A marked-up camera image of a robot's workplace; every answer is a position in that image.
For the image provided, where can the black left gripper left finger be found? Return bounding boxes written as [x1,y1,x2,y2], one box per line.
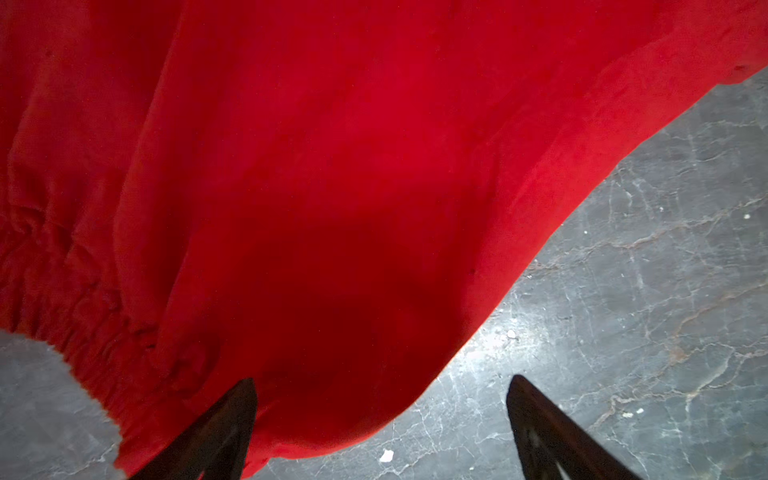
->
[131,379,258,480]

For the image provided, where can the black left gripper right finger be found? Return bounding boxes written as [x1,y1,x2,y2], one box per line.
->
[506,374,639,480]

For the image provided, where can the red shorts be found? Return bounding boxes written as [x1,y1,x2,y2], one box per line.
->
[1,1,767,474]

